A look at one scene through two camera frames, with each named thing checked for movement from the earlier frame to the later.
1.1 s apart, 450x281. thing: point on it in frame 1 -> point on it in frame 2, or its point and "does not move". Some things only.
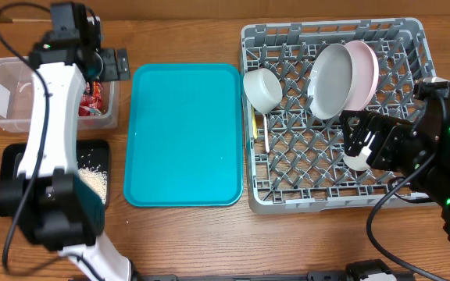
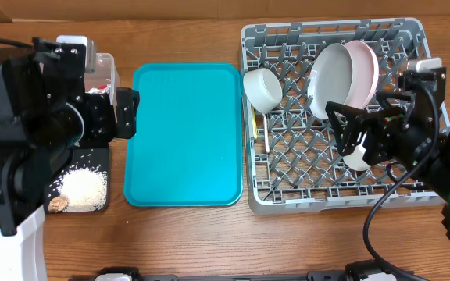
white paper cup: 359,162 does not move
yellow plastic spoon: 255,128 does not move
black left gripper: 111,71 -> 102,130
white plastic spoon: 267,147 does not move
